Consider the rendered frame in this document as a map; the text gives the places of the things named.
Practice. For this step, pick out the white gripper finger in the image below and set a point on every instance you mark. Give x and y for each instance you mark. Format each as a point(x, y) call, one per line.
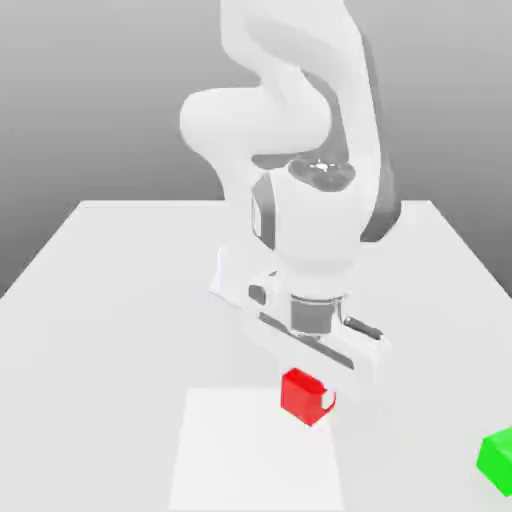
point(329, 398)

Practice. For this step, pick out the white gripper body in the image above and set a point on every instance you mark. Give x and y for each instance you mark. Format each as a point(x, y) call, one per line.
point(360, 362)

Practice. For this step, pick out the small red cube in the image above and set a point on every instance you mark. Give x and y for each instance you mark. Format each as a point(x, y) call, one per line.
point(300, 394)

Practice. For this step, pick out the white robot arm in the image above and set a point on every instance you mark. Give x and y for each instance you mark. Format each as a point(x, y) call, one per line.
point(304, 224)

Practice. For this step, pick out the small green cube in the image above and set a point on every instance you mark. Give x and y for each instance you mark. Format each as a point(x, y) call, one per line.
point(498, 460)

